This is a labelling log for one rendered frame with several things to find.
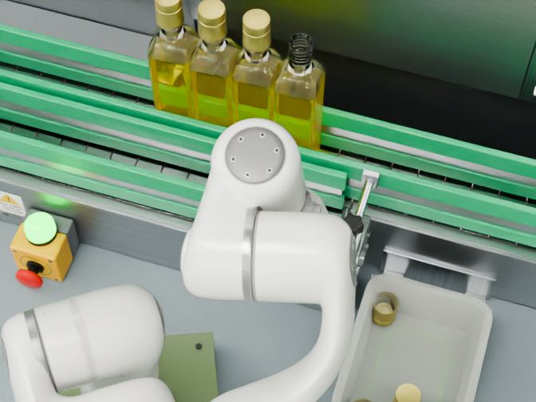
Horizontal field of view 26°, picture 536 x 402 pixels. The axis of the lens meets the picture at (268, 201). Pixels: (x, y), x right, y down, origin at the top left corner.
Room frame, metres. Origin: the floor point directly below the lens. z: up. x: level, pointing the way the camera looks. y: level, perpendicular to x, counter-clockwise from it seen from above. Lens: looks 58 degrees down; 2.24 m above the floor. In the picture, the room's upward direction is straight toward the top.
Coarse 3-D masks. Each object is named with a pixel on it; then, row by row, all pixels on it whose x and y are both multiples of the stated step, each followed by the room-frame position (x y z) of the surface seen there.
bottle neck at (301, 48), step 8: (296, 40) 0.91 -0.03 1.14; (304, 40) 0.91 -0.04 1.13; (312, 40) 0.90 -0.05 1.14; (296, 48) 0.89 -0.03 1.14; (304, 48) 0.89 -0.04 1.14; (312, 48) 0.90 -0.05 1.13; (288, 56) 0.90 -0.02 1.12; (296, 56) 0.89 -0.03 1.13; (304, 56) 0.89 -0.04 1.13; (312, 56) 0.90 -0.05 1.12; (288, 64) 0.90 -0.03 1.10; (296, 64) 0.89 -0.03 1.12; (304, 64) 0.89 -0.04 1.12; (296, 72) 0.89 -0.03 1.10; (304, 72) 0.89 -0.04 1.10
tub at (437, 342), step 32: (384, 288) 0.73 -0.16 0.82; (416, 288) 0.72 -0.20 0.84; (416, 320) 0.71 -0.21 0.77; (448, 320) 0.70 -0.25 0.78; (480, 320) 0.68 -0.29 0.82; (352, 352) 0.63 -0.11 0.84; (384, 352) 0.66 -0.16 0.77; (416, 352) 0.66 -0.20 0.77; (448, 352) 0.66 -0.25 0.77; (480, 352) 0.63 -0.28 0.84; (352, 384) 0.60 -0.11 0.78; (384, 384) 0.61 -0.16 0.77; (416, 384) 0.61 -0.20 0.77; (448, 384) 0.61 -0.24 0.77
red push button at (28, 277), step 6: (18, 270) 0.77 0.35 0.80; (24, 270) 0.76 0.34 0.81; (30, 270) 0.77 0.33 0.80; (36, 270) 0.77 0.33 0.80; (18, 276) 0.76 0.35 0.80; (24, 276) 0.76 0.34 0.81; (30, 276) 0.76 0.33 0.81; (36, 276) 0.76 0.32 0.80; (24, 282) 0.76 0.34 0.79; (30, 282) 0.75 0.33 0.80; (36, 282) 0.75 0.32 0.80; (42, 282) 0.76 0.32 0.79; (36, 288) 0.75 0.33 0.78
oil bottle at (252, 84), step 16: (272, 48) 0.93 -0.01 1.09; (240, 64) 0.91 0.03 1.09; (256, 64) 0.90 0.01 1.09; (272, 64) 0.91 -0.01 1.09; (240, 80) 0.90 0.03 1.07; (256, 80) 0.89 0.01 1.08; (272, 80) 0.89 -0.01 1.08; (240, 96) 0.90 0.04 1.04; (256, 96) 0.89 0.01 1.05; (272, 96) 0.89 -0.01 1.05; (240, 112) 0.90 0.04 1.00; (256, 112) 0.89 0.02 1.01; (272, 112) 0.89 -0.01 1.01
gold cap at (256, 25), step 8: (248, 16) 0.92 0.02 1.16; (256, 16) 0.92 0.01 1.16; (264, 16) 0.92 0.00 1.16; (248, 24) 0.91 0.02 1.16; (256, 24) 0.91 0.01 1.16; (264, 24) 0.91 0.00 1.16; (248, 32) 0.91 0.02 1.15; (256, 32) 0.90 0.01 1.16; (264, 32) 0.91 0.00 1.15; (248, 40) 0.91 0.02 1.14; (256, 40) 0.90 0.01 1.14; (264, 40) 0.91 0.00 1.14; (248, 48) 0.90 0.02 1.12; (256, 48) 0.90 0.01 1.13; (264, 48) 0.90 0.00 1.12
